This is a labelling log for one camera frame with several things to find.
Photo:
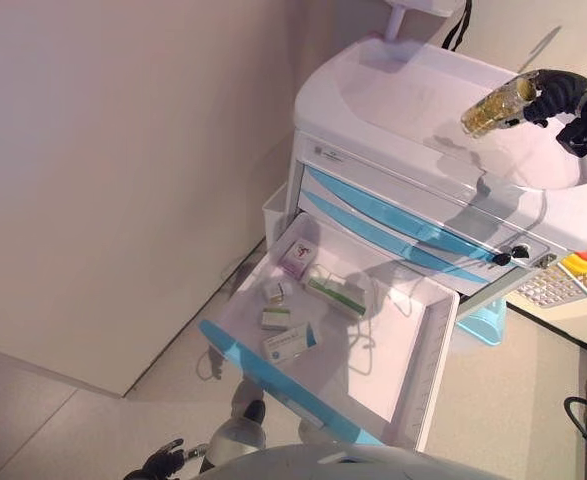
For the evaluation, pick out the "grey robot torso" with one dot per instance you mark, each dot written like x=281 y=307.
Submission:
x=323 y=467

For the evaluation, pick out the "white drawer with blue front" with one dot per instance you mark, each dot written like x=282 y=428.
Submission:
x=403 y=350

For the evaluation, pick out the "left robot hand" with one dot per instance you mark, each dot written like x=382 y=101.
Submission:
x=160 y=457

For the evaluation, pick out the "metal cart latch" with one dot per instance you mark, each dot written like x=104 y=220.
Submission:
x=546 y=262

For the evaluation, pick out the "white cart post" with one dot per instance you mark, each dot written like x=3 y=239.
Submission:
x=395 y=22

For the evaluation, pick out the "black cart keys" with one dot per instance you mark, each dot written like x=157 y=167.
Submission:
x=503 y=259

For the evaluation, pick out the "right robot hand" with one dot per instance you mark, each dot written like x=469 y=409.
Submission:
x=555 y=92

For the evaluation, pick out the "blue white medicine box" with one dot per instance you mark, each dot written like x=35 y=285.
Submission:
x=288 y=345

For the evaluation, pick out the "white side bin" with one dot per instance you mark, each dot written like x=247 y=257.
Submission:
x=273 y=215

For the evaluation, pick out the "white mesh basket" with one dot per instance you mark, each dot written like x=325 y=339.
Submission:
x=548 y=287

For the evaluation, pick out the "left robot leg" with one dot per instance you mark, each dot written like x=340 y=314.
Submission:
x=238 y=440

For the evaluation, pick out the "white plastic shelf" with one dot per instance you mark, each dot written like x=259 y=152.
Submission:
x=423 y=6

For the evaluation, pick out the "clear bottle of yellow pills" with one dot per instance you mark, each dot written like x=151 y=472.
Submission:
x=493 y=110

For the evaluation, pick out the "light blue waste bin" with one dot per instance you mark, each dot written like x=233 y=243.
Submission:
x=483 y=325

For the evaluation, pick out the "long green white medicine box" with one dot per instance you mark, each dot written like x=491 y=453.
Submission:
x=335 y=297

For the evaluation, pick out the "white medical cart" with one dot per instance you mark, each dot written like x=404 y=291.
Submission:
x=398 y=100

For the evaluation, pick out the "small green white medicine box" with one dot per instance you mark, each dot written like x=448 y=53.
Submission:
x=275 y=319

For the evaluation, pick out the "yellow sharps container red lid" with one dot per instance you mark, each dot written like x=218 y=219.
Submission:
x=585 y=260

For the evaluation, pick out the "white drawer with blue swoosh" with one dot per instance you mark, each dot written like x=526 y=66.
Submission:
x=353 y=192
x=343 y=215

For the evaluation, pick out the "pink white medicine box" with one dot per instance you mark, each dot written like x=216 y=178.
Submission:
x=298 y=257

